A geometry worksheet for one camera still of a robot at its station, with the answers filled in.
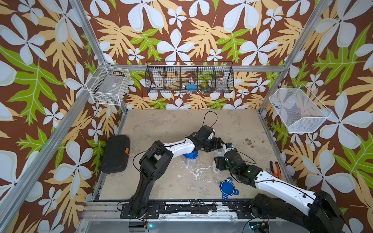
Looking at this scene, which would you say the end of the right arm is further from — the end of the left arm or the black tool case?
A: the black tool case

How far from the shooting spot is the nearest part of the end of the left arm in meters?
0.73

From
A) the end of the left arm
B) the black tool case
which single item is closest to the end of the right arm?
the end of the left arm
